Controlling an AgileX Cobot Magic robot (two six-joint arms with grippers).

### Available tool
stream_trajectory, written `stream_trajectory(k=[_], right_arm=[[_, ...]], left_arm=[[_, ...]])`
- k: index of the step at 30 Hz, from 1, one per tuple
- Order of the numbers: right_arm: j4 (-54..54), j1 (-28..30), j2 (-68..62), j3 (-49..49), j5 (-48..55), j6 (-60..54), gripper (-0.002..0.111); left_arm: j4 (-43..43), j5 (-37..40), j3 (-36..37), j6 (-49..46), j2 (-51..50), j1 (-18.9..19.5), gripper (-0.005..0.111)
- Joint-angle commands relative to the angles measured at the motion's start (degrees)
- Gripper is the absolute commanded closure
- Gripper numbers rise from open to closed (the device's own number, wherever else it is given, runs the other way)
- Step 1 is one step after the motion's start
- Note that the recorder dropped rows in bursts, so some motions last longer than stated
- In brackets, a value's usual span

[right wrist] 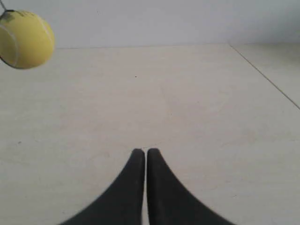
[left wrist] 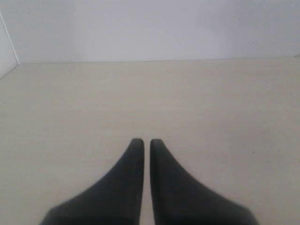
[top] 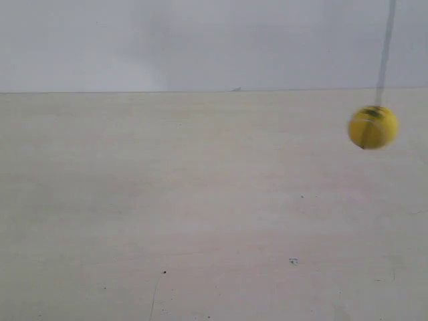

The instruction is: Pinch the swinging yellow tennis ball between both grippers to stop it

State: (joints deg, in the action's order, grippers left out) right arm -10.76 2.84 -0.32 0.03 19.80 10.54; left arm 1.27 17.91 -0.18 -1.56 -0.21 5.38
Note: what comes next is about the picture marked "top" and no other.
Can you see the yellow tennis ball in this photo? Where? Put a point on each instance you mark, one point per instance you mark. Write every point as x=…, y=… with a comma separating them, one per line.
x=373, y=127

